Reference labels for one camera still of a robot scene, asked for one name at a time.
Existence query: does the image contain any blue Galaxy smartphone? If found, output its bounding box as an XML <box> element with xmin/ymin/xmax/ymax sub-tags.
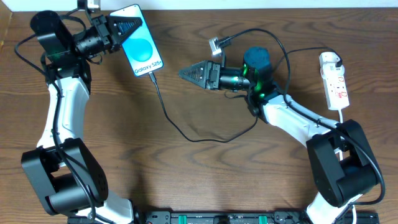
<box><xmin>110</xmin><ymin>4</ymin><xmax>164</xmax><ymax>77</ymax></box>

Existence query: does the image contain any black USB charging cable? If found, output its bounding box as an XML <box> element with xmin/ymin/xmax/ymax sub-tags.
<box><xmin>148</xmin><ymin>46</ymin><xmax>340</xmax><ymax>144</ymax></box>

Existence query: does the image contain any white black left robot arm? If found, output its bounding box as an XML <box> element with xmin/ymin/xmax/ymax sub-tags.
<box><xmin>21</xmin><ymin>11</ymin><xmax>144</xmax><ymax>223</ymax></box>

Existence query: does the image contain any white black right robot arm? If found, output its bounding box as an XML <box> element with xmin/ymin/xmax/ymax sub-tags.
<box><xmin>178</xmin><ymin>47</ymin><xmax>385</xmax><ymax>223</ymax></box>

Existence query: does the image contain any white power strip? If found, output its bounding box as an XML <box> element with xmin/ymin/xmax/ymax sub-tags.
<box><xmin>319</xmin><ymin>52</ymin><xmax>349</xmax><ymax>111</ymax></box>

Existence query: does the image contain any white power strip cord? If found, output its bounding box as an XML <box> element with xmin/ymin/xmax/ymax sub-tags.
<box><xmin>338</xmin><ymin>108</ymin><xmax>358</xmax><ymax>224</ymax></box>

